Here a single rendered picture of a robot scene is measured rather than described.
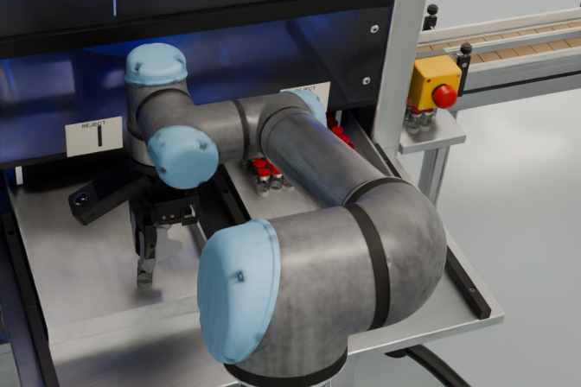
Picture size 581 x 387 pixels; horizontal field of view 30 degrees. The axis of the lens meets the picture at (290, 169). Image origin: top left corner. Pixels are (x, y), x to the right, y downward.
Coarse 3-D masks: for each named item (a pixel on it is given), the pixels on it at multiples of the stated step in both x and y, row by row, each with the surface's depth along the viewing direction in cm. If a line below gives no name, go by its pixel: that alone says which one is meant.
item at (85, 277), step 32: (32, 192) 173; (64, 192) 173; (32, 224) 167; (64, 224) 168; (96, 224) 168; (128, 224) 169; (192, 224) 168; (32, 256) 162; (64, 256) 163; (96, 256) 163; (128, 256) 164; (192, 256) 165; (64, 288) 158; (96, 288) 158; (128, 288) 159; (160, 288) 159; (192, 288) 160; (64, 320) 153; (96, 320) 150; (128, 320) 153
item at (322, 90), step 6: (318, 84) 173; (324, 84) 173; (282, 90) 171; (288, 90) 171; (294, 90) 172; (300, 90) 172; (312, 90) 173; (318, 90) 173; (324, 90) 174; (318, 96) 174; (324, 96) 175; (324, 102) 176; (324, 108) 176
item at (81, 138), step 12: (96, 120) 161; (108, 120) 162; (120, 120) 163; (72, 132) 161; (84, 132) 162; (96, 132) 162; (108, 132) 163; (120, 132) 164; (72, 144) 162; (84, 144) 163; (96, 144) 164; (108, 144) 165; (120, 144) 166
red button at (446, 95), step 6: (438, 90) 181; (444, 90) 180; (450, 90) 180; (438, 96) 180; (444, 96) 180; (450, 96) 180; (456, 96) 181; (438, 102) 181; (444, 102) 181; (450, 102) 181; (444, 108) 182
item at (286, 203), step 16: (352, 128) 190; (368, 144) 184; (368, 160) 186; (224, 176) 178; (240, 176) 180; (240, 192) 177; (288, 192) 178; (240, 208) 172; (256, 208) 174; (272, 208) 174; (288, 208) 175; (304, 208) 175
